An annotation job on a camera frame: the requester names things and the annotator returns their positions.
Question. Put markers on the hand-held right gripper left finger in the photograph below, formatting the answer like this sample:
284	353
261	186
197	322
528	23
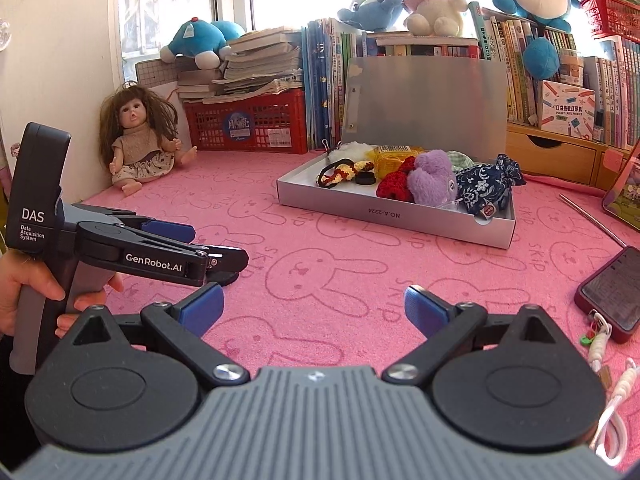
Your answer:
202	310

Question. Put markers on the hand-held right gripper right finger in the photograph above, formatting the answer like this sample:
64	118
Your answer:
425	312

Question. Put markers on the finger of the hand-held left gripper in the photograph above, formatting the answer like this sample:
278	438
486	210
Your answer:
227	260
172	232

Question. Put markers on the red crochet piece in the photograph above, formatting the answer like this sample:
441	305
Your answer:
395	185

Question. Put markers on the purple plush toy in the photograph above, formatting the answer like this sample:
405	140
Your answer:
432	177

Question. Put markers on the blue patterned fabric pouch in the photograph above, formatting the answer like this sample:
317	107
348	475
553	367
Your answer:
485	185

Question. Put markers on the yellow red crochet hair band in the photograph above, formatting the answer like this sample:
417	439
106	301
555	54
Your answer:
340	172

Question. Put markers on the black round lid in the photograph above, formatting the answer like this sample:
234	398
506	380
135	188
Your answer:
365	178

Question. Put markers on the yellow snack packet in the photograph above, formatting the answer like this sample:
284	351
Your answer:
395	160

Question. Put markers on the green checked cloth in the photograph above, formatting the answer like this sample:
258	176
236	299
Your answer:
461	159

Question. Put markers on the white fluffy plush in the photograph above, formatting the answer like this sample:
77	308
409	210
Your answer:
352	150

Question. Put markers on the silver cardboard box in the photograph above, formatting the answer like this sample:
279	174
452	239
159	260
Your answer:
425	105

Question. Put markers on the person's left hand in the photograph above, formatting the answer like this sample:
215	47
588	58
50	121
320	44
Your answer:
35	280

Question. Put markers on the pink rabbit print towel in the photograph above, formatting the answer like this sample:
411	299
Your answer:
300	270

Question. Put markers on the brown-haired baby doll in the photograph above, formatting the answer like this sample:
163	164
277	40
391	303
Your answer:
140	150

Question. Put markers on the red plastic crate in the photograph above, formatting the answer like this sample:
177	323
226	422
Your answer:
210	125

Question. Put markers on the black binder clip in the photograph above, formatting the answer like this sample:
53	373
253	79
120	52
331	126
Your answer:
330	146

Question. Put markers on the white grid board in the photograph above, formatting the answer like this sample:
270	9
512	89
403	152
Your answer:
155	72

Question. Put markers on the stack of worn books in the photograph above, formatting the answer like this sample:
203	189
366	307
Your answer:
255	65

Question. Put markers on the smartphone in red case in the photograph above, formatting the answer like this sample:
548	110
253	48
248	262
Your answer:
612	290

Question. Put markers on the thin metal rod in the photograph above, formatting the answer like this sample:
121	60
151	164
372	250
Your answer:
592	220

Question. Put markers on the blue cat plush toy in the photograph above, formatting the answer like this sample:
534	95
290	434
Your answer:
195	40

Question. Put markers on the row of blue books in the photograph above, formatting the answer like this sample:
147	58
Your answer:
322	85

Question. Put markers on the wooden desktop drawer organizer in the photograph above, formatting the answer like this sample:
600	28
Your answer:
560	160

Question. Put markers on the pink triangular toy house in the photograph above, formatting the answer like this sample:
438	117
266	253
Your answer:
627	190

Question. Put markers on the white label printer box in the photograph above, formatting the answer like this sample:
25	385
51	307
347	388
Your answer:
565	107

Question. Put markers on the stacked books with dark spines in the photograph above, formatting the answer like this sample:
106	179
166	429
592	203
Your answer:
425	47

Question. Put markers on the blue whale plush toy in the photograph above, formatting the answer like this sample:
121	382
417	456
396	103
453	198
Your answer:
370	10

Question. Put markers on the row of upright books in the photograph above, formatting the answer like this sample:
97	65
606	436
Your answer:
615	90

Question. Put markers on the red plastic basket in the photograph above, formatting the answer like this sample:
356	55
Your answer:
612	15

